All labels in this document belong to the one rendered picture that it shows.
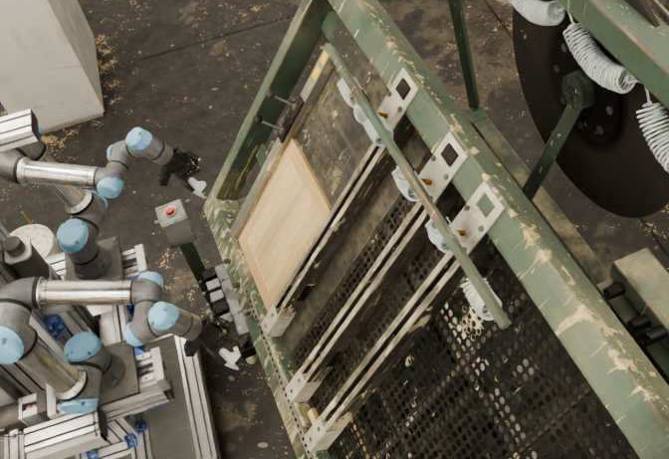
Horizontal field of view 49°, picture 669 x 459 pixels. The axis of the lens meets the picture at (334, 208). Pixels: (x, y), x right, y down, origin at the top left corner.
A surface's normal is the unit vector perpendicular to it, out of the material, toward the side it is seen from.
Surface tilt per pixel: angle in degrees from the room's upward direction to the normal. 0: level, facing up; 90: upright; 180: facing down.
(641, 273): 0
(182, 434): 0
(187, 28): 0
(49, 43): 90
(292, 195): 55
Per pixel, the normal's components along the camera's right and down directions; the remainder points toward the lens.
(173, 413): -0.12, -0.61
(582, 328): -0.82, -0.05
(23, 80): 0.29, 0.74
